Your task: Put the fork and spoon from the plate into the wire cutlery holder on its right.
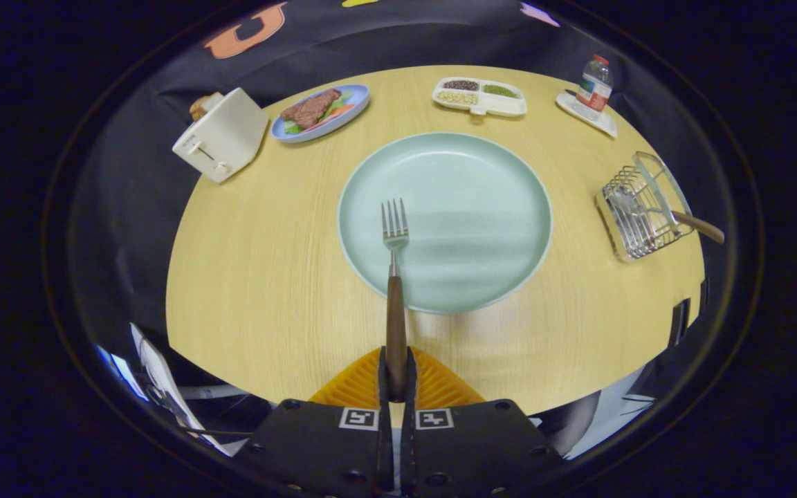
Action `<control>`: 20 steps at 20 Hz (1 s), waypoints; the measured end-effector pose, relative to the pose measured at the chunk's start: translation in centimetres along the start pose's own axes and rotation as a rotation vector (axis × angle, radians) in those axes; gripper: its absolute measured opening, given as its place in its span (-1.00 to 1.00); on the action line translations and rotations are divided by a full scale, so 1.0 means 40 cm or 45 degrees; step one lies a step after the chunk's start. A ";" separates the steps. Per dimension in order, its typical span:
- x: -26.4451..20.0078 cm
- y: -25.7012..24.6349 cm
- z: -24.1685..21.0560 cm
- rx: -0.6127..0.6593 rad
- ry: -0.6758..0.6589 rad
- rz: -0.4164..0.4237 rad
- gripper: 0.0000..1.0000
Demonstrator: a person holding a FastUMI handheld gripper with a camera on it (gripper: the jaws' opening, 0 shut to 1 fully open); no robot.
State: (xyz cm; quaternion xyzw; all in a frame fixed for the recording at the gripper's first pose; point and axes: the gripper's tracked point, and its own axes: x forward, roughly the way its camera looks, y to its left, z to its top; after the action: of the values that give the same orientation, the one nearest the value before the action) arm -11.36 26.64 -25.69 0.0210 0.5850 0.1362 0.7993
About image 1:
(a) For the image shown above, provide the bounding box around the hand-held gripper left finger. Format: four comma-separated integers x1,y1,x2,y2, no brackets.
236,346,396,498

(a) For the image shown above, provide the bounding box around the metal wire basket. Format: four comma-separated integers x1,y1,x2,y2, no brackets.
595,151,695,263

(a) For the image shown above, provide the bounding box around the brown steak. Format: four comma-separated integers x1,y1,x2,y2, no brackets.
280,88,342,130

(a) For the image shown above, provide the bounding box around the large pale green plate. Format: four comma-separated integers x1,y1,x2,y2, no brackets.
337,132,553,315

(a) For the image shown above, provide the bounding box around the small blue plate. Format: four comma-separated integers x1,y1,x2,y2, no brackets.
271,84,371,144

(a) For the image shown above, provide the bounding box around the clear bottle with red cap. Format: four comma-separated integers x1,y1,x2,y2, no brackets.
575,55,614,122

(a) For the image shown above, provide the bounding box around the white square coaster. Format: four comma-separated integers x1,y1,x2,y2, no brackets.
556,90,619,139

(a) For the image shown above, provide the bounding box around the toasted bread slice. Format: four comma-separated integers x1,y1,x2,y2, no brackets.
189,92,225,122

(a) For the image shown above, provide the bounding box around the white sectioned dish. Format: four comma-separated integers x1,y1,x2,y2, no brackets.
432,77,528,124

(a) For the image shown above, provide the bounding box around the cream white toaster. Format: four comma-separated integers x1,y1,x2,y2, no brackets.
172,87,269,184

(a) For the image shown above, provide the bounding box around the green and orange vegetable garnish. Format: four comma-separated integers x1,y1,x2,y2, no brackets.
282,92,356,136

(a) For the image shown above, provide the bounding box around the spoon with wooden handle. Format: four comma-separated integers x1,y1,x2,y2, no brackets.
606,187,725,245

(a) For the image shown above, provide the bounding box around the black backdrop cloth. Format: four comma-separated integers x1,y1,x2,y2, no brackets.
66,0,738,430

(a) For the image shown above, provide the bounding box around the fork with wooden handle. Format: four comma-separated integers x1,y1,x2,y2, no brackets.
381,199,410,402

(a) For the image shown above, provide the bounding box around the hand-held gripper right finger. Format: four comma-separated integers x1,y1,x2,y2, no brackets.
400,346,569,498

